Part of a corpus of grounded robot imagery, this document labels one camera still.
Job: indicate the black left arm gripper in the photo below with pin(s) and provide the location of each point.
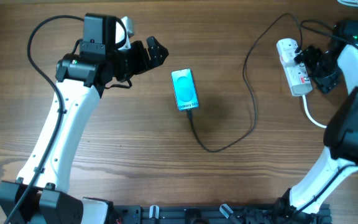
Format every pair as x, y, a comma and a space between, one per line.
142, 62

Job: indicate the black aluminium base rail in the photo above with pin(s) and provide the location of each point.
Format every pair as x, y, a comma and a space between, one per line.
258, 214

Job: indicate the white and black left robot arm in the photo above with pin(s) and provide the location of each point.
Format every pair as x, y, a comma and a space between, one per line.
103, 58

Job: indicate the white power strip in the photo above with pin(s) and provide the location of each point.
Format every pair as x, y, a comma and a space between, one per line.
295, 77

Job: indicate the smartphone with cyan screen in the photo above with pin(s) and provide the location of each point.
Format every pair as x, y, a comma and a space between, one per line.
184, 89

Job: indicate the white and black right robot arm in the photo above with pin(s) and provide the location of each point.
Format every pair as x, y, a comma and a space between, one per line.
339, 159

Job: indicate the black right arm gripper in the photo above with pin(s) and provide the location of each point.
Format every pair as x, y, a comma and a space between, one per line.
307, 56

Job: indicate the white charger plug adapter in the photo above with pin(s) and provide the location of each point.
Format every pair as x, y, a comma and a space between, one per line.
287, 57

